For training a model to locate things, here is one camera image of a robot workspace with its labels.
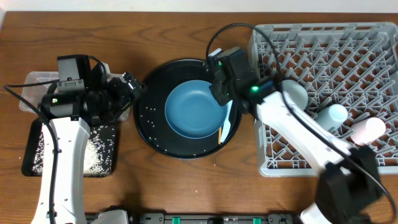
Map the black rectangular tray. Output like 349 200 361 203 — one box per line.
21 119 116 178

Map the clear plastic bin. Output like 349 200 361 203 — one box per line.
19 72 130 121

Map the dark blue plate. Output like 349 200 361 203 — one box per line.
165 80 232 139

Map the cooked white rice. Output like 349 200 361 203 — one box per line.
28 124 116 177

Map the pink cup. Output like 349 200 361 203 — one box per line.
351 117 386 146

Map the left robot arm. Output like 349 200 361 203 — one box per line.
33 54 144 223

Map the wooden chopstick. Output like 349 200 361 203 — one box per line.
218 127 222 145

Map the light blue cup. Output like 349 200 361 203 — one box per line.
315 104 348 132

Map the grey dishwasher rack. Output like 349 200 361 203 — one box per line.
248 22 397 175

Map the light blue bowl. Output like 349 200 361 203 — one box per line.
282 80 308 111

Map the black mounting rail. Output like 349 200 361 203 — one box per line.
85 212 299 224

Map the round black serving tray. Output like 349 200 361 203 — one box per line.
134 58 242 159

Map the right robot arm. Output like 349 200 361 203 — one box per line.
206 57 389 223

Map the light blue plastic knife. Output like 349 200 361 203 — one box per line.
220 101 233 143

